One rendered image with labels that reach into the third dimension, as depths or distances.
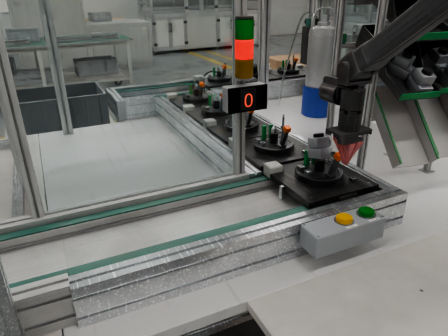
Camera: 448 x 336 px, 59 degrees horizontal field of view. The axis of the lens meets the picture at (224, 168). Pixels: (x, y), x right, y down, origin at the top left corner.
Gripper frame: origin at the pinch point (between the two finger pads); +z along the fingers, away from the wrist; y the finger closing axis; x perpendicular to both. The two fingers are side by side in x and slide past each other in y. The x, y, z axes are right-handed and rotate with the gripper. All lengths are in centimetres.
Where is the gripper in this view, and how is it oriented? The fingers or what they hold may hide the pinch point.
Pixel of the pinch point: (345, 161)
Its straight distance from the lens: 111.2
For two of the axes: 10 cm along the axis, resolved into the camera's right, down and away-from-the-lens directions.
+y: -9.0, 1.9, -3.8
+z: 0.2, 9.1, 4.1
